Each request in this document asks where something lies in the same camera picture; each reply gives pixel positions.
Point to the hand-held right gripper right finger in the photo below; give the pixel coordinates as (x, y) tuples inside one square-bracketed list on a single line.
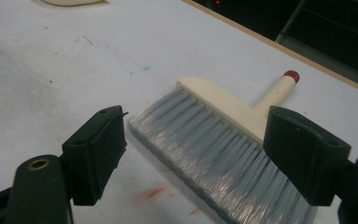
[(306, 152)]

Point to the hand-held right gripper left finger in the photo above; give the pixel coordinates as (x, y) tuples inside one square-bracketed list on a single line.
[(94, 155)]

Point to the cream brush with grey bristles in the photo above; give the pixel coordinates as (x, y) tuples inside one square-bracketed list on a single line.
[(217, 146)]

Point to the cream plastic dustpan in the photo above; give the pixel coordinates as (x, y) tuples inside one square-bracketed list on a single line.
[(71, 2)]

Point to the white table cover sheet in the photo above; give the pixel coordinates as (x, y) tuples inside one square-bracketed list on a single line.
[(74, 62)]

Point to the wooden table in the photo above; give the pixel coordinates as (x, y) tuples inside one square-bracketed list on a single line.
[(292, 52)]

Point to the white desk frame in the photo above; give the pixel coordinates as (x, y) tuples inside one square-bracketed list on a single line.
[(290, 20)]

